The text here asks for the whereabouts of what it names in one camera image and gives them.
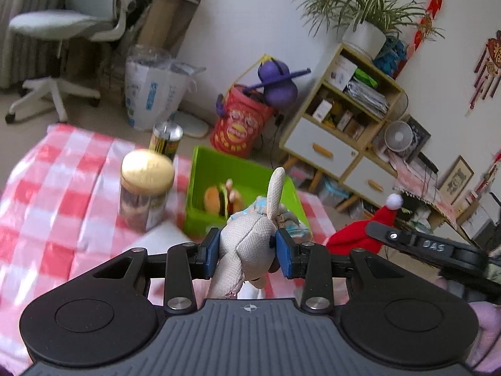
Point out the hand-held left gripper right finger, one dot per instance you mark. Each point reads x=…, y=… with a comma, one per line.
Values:
x=283, y=254

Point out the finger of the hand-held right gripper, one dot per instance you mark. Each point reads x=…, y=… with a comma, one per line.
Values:
x=381, y=233

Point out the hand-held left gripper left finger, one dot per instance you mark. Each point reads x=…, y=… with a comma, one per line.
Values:
x=212, y=252

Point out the red santa hat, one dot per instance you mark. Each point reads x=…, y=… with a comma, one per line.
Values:
x=352, y=235

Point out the beige plush rabbit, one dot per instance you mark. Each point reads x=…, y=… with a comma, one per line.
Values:
x=246, y=239

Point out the green plastic bin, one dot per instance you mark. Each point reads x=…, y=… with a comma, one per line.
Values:
x=219, y=168

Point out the pale patterned cloth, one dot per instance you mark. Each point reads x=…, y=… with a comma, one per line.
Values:
x=297, y=229

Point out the burger plush toy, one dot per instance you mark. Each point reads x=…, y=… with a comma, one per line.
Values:
x=213, y=199

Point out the pink patterned cloth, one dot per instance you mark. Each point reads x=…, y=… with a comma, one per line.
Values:
x=415, y=176

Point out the gold lid snack jar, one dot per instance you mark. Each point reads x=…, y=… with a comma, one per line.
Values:
x=146, y=188

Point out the white desk fan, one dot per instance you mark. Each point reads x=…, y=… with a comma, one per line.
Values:
x=398, y=136

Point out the wooden white cabinet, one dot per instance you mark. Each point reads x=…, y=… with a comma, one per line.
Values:
x=313, y=145

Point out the yellow black tin can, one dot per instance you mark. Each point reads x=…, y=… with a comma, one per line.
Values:
x=166, y=139

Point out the red printed bucket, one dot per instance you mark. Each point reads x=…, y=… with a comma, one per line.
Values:
x=238, y=125

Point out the stack of papers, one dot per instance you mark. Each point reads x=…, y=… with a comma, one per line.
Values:
x=366, y=100

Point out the small white shelf box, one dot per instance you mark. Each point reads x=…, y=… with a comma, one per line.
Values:
x=321, y=110

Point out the green flat packet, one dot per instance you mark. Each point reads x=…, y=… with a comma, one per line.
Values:
x=366, y=78

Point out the large white shelf box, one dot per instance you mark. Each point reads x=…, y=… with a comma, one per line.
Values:
x=341, y=72

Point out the red white checkered tablecloth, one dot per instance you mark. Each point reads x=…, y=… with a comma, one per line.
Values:
x=58, y=188

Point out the purple bouncing ball toy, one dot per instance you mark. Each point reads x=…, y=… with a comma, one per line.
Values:
x=278, y=86

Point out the white plastic bag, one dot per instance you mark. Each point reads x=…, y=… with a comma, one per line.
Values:
x=156, y=90

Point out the potted spider plant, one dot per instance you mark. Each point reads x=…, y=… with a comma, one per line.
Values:
x=364, y=35

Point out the wooden desk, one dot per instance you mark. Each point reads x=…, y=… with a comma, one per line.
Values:
x=164, y=11

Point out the grey curtain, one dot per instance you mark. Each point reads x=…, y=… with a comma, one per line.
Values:
x=27, y=62

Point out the white grey office chair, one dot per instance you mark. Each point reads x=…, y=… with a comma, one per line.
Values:
x=62, y=19

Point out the wooden picture frame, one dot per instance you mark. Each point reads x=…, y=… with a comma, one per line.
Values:
x=456, y=180

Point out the black picture frame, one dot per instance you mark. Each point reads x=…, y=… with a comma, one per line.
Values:
x=422, y=133

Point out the red hanging wall ornament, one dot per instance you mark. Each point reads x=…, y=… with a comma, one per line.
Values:
x=491, y=58

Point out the red fish wall garland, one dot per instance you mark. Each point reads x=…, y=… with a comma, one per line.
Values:
x=434, y=4

